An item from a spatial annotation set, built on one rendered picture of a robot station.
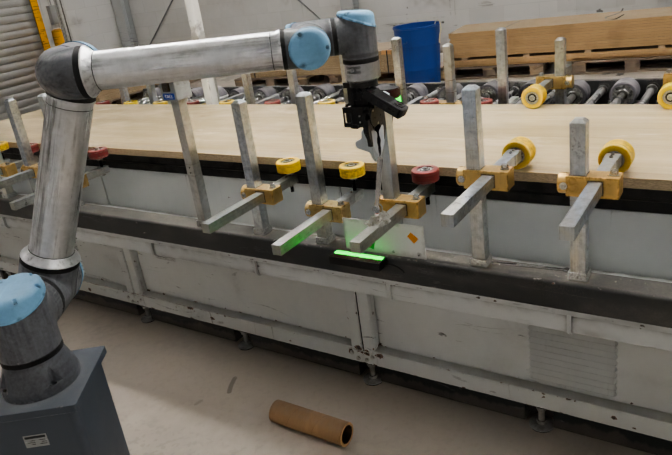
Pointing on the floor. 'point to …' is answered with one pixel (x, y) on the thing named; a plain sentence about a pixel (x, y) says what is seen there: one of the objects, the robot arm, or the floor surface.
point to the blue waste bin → (420, 50)
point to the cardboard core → (311, 422)
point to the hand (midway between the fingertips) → (379, 156)
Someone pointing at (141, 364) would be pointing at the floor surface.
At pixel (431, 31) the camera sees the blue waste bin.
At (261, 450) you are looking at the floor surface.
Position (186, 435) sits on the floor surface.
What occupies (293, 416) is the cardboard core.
